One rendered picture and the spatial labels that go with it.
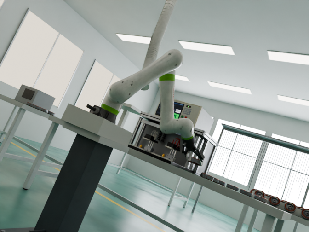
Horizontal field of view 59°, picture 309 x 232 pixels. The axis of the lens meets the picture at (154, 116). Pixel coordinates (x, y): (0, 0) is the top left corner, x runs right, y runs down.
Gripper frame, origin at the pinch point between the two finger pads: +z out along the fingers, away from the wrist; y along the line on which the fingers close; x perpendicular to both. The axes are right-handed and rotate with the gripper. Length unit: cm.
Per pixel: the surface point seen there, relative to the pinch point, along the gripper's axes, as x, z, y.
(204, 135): 32.5, 6.3, -10.3
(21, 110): -28, -28, -190
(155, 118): 31, -2, -60
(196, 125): 39.5, 4.4, -21.5
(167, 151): 18, 25, -45
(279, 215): -19, -2, 66
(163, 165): -18.7, -9.6, -13.0
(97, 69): 300, 151, -522
